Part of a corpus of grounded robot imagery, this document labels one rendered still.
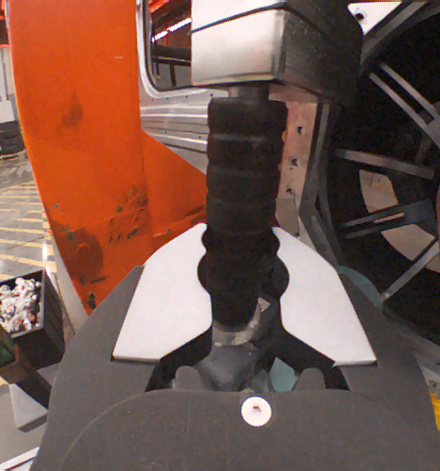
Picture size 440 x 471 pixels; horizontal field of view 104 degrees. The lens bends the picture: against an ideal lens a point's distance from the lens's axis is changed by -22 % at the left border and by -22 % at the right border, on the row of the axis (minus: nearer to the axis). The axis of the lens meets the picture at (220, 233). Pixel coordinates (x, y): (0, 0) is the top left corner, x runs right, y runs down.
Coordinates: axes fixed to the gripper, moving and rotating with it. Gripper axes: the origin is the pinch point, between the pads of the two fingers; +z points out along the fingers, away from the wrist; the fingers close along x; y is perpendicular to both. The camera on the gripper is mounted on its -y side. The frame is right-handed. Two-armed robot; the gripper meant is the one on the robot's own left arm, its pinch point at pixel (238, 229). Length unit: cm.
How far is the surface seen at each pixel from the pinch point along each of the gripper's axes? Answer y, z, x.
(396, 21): -19.4, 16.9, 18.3
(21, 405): 38, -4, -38
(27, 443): 83, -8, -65
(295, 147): -2.0, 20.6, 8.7
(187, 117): -4, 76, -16
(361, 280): 9.0, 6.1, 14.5
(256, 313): 6.5, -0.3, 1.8
